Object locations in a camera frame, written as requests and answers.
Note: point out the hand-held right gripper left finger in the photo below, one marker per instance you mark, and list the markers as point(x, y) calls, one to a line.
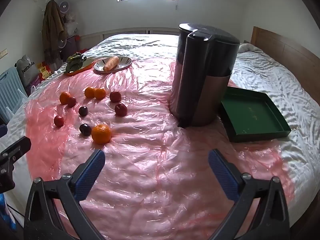
point(91, 170)

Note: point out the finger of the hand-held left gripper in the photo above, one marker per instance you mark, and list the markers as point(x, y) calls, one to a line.
point(15, 150)
point(3, 130)

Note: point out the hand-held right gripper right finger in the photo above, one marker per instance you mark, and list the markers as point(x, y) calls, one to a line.
point(222, 172)

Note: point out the large orange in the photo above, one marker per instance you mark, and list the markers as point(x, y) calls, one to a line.
point(101, 134)

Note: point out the small red apple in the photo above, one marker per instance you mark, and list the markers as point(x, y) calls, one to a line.
point(121, 109)
point(115, 96)
point(58, 121)
point(71, 102)

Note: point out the green square tray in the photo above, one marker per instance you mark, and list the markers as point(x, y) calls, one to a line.
point(252, 115)

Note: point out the small orange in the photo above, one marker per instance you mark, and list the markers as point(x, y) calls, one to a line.
point(89, 92)
point(100, 93)
point(64, 97)

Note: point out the dark purple plum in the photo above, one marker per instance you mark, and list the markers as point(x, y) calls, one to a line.
point(85, 129)
point(83, 111)

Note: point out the light blue ribbed panel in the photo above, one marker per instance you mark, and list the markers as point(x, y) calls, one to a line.
point(11, 90)

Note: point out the pink plastic sheet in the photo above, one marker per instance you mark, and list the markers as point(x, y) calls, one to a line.
point(150, 142)

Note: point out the grey printed bag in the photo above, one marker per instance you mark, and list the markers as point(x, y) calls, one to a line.
point(27, 70)

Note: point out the yellow red boxes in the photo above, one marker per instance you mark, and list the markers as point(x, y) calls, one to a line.
point(45, 70)

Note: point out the leafy green vegetable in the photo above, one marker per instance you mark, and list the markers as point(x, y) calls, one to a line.
point(75, 61)

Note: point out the tall black copper canister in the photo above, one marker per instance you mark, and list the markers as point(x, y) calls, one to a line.
point(200, 75)

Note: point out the orange cutting tray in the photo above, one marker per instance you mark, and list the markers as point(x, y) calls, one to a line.
point(87, 66)

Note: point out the carrot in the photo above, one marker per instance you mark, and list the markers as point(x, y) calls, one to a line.
point(111, 63)

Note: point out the purple cabinet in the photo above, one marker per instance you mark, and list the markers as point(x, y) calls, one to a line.
point(72, 45)

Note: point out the striped ceramic plate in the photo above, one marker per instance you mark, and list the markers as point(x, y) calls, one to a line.
point(123, 62)

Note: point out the brown hanging coat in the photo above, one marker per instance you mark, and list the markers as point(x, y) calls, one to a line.
point(52, 27)

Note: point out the clear plastic bags pile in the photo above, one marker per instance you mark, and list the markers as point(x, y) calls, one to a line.
point(71, 25)

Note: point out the white pillow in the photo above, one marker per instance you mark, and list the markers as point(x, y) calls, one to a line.
point(248, 48)

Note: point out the white coat rack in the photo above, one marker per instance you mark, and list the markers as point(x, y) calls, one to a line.
point(43, 2)

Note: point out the wooden headboard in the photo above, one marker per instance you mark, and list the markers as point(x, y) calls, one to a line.
point(280, 47)

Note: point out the small white fan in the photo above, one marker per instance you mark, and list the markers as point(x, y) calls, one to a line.
point(64, 6)

